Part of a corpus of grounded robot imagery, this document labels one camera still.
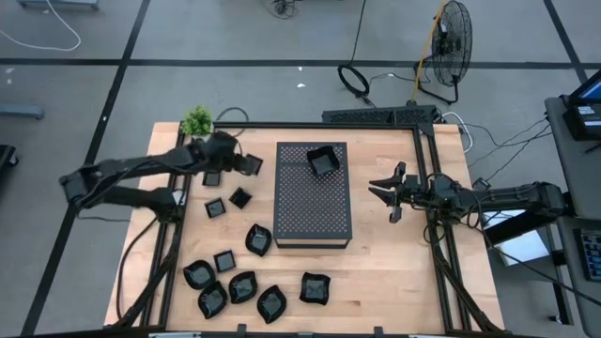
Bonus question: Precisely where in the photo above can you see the black perforated metal shelf riser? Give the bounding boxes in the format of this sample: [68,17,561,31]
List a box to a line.
[272,141,354,250]

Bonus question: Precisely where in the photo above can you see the grey desk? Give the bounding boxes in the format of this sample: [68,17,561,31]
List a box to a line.
[556,215,601,338]
[544,96,601,222]

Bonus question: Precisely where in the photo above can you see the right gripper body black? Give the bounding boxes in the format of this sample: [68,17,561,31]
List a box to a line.
[389,161,426,223]

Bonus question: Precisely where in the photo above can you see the white box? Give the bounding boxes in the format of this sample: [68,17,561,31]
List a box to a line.
[481,208,551,268]

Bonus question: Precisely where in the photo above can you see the yellow hanging cable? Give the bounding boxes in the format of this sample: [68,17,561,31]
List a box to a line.
[412,0,447,102]

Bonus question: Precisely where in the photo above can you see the black cable bundle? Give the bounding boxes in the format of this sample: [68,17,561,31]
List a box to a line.
[260,0,300,20]

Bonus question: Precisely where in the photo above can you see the black coiled floor cable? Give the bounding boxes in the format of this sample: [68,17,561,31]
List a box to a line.
[336,64,377,108]

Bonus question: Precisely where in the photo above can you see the black floor object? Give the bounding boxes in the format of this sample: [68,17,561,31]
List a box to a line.
[0,144,20,170]

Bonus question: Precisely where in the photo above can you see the grey floor bar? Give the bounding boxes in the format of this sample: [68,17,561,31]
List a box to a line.
[0,103,46,121]

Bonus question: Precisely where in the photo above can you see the black laptop with screen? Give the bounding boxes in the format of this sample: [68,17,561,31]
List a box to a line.
[562,69,601,142]

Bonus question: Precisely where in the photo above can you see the black wavy square plate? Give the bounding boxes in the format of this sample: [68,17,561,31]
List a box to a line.
[306,145,341,177]
[299,271,332,306]

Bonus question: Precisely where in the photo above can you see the black perforated tray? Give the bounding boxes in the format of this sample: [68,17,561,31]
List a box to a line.
[321,104,438,127]

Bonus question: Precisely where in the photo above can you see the white floor cable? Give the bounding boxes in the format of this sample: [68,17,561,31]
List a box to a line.
[0,0,83,53]

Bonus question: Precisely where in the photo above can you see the black floor fan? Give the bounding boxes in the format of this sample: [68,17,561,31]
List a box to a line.
[415,0,474,105]

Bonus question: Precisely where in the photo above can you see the black keypad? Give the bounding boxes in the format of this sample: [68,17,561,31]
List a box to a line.
[576,228,601,283]

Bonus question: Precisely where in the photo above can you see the black support beam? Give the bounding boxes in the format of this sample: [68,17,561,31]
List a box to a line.
[483,206,577,246]

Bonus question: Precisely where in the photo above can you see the green plant in white pot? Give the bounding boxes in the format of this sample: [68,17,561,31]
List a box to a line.
[180,104,215,137]

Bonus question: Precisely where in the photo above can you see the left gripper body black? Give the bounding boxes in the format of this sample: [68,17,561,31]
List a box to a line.
[210,131,248,175]

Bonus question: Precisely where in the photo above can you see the black leaf-shaped plate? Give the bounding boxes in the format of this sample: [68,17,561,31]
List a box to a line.
[244,223,273,258]
[197,280,229,320]
[182,259,217,291]
[255,284,288,325]
[227,270,259,305]

